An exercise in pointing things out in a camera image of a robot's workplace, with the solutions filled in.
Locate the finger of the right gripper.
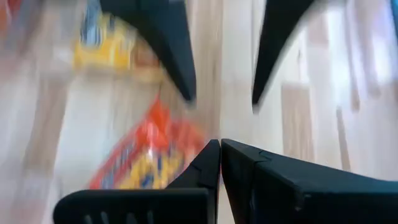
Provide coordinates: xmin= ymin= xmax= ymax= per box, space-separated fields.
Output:
xmin=99 ymin=0 xmax=197 ymax=102
xmin=251 ymin=0 xmax=315 ymax=106

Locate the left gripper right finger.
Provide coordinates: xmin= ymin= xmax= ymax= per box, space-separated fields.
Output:
xmin=221 ymin=139 xmax=398 ymax=224

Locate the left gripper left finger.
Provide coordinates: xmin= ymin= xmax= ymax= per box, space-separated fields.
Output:
xmin=169 ymin=139 xmax=221 ymax=224

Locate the yellow creamy chicken ramen packet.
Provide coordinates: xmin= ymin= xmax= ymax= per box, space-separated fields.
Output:
xmin=73 ymin=12 xmax=165 ymax=83

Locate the red Saucy Noods packet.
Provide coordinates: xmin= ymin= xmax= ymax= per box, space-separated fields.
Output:
xmin=88 ymin=96 xmax=208 ymax=190

